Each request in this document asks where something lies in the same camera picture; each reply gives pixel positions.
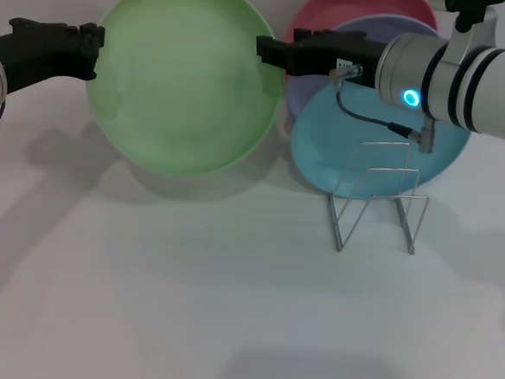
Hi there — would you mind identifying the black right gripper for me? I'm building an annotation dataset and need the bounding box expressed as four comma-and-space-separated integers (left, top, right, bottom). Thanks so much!
253, 23, 393, 90

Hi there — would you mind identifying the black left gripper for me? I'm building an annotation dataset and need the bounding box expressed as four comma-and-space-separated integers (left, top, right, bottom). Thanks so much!
0, 16, 107, 101

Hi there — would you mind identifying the green plastic plate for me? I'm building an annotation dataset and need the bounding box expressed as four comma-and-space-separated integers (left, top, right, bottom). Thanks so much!
79, 0, 291, 183

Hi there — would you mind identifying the purple plastic plate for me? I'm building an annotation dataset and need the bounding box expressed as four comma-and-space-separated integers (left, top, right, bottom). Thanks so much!
283, 8, 441, 129

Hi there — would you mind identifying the red plastic plate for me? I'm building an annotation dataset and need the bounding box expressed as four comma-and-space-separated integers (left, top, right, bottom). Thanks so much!
286, 0, 440, 51

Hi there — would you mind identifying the blue plastic plate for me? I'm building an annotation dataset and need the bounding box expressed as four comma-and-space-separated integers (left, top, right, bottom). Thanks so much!
286, 77, 476, 209

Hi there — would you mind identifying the grey right gripper cable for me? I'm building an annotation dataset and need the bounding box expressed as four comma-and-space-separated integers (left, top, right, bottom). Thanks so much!
326, 61, 444, 155

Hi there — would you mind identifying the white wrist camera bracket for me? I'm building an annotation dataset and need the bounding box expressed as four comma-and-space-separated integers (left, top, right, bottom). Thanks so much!
423, 0, 505, 72

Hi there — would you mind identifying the silver wire plate rack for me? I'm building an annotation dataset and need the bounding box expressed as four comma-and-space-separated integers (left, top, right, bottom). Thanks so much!
323, 136, 434, 259

